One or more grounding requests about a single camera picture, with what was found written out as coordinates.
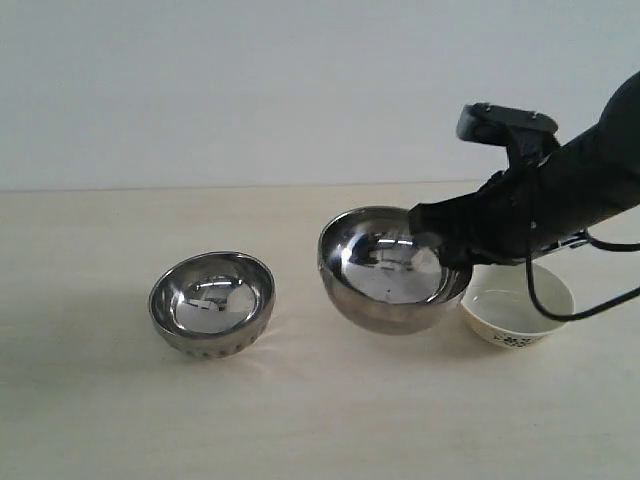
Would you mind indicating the white ceramic patterned bowl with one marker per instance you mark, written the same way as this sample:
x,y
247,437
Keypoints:
x,y
498,309

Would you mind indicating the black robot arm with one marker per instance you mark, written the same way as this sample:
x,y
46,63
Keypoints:
x,y
611,148

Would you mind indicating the smooth stainless steel bowl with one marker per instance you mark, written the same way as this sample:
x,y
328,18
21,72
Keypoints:
x,y
380,278

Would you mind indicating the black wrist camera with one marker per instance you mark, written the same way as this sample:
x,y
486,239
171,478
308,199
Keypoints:
x,y
496,125

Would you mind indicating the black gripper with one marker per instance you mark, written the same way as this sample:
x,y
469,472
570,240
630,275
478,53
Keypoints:
x,y
536,204

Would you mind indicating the ribbed stainless steel bowl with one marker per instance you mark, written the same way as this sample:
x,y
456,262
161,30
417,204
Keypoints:
x,y
213,305

